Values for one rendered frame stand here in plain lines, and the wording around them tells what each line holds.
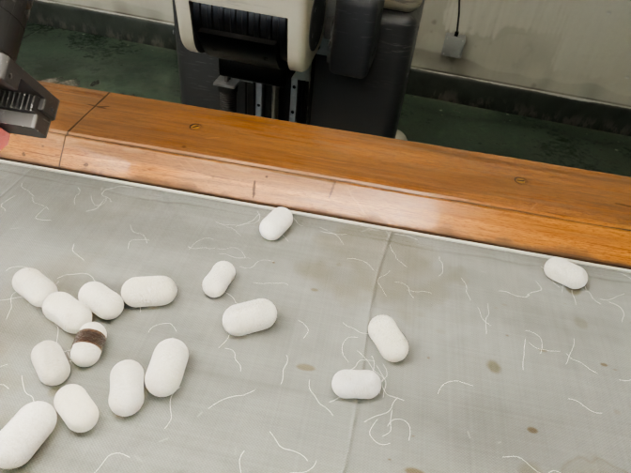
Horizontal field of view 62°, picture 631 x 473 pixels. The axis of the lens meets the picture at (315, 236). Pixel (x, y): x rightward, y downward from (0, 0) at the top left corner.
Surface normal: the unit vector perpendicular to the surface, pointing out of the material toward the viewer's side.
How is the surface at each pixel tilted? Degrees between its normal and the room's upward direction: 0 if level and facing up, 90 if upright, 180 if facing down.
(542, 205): 0
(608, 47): 90
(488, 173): 0
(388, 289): 0
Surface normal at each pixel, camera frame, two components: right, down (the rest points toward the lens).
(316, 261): 0.08, -0.75
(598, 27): -0.24, 0.62
